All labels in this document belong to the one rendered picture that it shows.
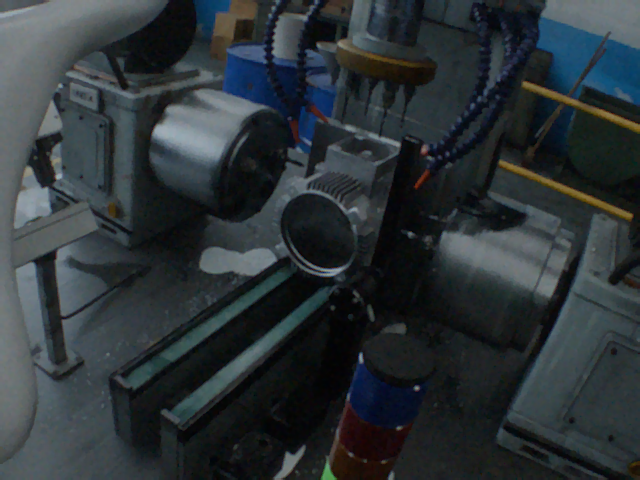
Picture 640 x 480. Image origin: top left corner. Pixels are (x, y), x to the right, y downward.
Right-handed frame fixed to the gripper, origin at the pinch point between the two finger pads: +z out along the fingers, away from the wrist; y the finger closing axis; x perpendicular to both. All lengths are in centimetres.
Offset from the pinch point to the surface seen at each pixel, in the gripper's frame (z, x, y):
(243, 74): -34, 102, 188
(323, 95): -5, 53, 174
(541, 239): 38, -56, 37
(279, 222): 23.5, -12.7, 33.1
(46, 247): 10.7, -3.6, -6.6
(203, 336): 33.1, -10.6, 8.0
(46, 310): 19.6, 6.2, -6.5
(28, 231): 7.6, -3.6, -8.3
